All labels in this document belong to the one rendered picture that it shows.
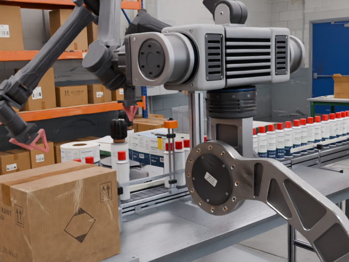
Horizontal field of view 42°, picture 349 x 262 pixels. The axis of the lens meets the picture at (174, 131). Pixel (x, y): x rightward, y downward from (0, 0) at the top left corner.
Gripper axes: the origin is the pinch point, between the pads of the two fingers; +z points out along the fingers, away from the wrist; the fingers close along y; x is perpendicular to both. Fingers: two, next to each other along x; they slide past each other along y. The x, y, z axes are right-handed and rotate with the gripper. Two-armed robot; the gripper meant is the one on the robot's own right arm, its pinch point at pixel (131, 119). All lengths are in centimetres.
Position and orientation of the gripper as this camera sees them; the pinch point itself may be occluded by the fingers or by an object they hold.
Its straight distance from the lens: 212.2
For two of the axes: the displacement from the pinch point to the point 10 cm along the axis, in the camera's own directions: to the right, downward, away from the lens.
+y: -7.6, 1.2, -6.3
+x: 6.4, 0.9, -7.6
